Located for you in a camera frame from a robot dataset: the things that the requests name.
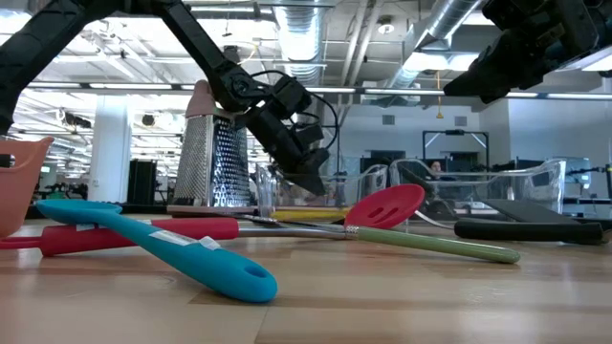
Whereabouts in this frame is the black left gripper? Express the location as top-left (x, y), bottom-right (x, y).
top-left (246, 102), bottom-right (332, 197)

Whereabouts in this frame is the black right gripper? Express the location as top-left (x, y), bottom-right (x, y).
top-left (443, 0), bottom-right (601, 105)

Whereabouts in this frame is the yellow silicone spatula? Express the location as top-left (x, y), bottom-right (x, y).
top-left (270, 207), bottom-right (353, 223)

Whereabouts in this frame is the red slotted spoon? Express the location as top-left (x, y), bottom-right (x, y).
top-left (0, 183), bottom-right (426, 258)

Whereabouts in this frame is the green-handled metal spatula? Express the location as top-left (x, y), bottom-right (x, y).
top-left (229, 212), bottom-right (522, 265)

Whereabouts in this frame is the blue silicone spatula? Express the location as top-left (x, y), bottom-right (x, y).
top-left (35, 199), bottom-right (279, 304)

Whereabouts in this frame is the clear plastic bin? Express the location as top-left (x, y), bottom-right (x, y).
top-left (389, 157), bottom-right (568, 225)
top-left (255, 161), bottom-right (389, 222)

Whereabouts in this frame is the metal box grater pink trim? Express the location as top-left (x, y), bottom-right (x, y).
top-left (166, 79), bottom-right (259, 217)

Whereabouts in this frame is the computer monitor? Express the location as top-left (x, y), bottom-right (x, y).
top-left (563, 157), bottom-right (594, 192)

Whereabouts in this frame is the black angled panel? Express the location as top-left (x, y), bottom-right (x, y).
top-left (480, 199), bottom-right (582, 225)

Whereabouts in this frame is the black turner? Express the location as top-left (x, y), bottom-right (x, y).
top-left (413, 208), bottom-right (604, 247)

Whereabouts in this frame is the black cabinet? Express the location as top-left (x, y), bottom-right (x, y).
top-left (126, 159), bottom-right (158, 205)

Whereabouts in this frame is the long light bar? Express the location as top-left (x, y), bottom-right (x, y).
top-left (26, 80), bottom-right (612, 100)

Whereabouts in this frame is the white pillar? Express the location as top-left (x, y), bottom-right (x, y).
top-left (88, 94), bottom-right (134, 204)

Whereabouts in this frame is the orange plastic basket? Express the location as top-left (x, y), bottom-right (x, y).
top-left (0, 137), bottom-right (55, 239)

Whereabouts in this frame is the yellow hanging cord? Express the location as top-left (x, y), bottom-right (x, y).
top-left (433, 71), bottom-right (445, 120)

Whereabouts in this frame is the black station frame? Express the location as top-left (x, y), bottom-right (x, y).
top-left (422, 128), bottom-right (491, 168)

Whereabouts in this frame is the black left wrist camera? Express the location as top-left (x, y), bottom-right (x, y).
top-left (271, 75), bottom-right (315, 117)

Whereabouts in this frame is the ribbed silver ceiling duct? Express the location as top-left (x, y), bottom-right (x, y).
top-left (274, 0), bottom-right (326, 87)

